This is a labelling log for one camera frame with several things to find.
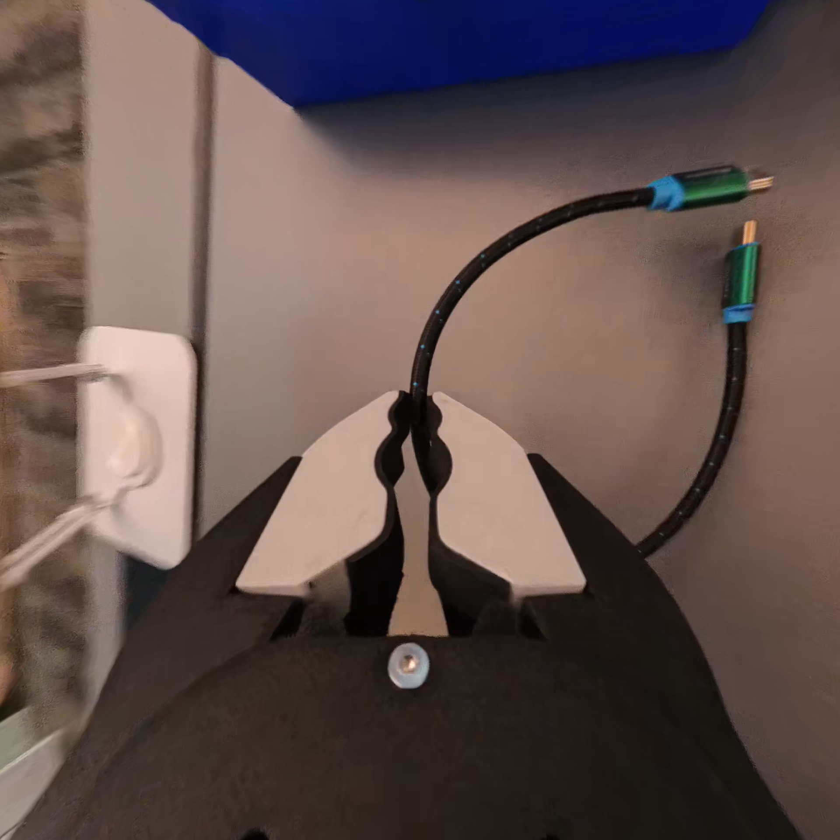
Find blue divided plastic bin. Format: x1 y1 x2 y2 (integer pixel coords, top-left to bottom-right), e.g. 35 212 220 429
143 0 783 110

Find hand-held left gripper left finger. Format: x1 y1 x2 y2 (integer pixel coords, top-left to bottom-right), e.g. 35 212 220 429
234 390 413 598

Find braided HDMI cable green plugs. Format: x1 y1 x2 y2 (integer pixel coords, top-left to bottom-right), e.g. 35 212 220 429
410 166 777 560

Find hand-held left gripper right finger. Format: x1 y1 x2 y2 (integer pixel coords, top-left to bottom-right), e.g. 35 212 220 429
425 390 588 599

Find white stand base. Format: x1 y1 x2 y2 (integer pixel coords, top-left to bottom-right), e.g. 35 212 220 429
0 326 199 592

